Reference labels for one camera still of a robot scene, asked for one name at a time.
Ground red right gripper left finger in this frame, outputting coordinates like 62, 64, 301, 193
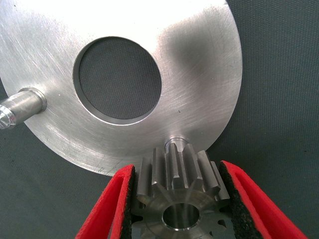
74, 163, 137, 239

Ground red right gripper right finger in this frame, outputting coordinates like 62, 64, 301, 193
218, 160, 310, 239

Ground small steel planetary gear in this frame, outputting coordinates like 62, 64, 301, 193
130, 144, 232, 235

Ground round metal carrier plate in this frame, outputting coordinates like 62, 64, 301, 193
0, 0, 244, 178

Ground dark grey table cloth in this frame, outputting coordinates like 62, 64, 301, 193
0, 0, 319, 239

